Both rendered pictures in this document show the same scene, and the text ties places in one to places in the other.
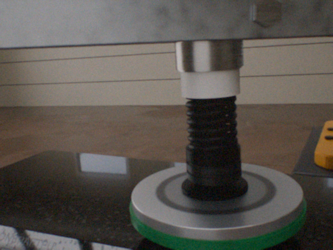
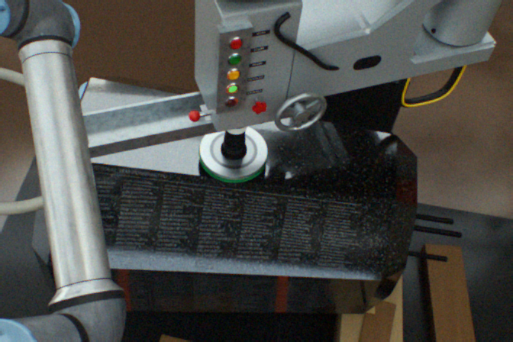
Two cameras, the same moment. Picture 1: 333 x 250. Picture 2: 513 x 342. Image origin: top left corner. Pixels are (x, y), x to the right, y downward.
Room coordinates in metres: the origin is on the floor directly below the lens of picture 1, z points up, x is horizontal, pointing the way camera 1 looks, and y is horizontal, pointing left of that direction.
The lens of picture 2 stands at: (-0.74, 0.42, 2.60)
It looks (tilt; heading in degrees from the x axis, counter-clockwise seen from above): 54 degrees down; 335
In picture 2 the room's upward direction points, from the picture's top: 7 degrees clockwise
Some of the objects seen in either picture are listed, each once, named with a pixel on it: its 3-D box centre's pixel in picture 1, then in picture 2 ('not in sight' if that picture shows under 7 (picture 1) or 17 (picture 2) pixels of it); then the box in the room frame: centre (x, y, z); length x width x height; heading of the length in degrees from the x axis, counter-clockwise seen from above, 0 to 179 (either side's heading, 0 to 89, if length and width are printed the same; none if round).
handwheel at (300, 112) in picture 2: not in sight; (295, 103); (0.32, -0.18, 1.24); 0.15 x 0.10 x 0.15; 90
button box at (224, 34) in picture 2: not in sight; (231, 69); (0.32, 0.01, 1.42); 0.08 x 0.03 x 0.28; 90
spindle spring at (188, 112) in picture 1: (211, 113); (235, 130); (0.44, -0.06, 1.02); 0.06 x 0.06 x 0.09
